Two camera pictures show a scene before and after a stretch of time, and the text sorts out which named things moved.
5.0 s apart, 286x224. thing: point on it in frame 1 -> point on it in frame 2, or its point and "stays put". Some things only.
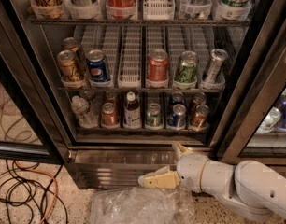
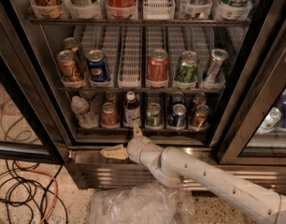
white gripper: [190, 171] -> [135, 148]
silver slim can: [218, 56] stays put
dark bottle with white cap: [132, 112] stays put
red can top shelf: [121, 1] stays put
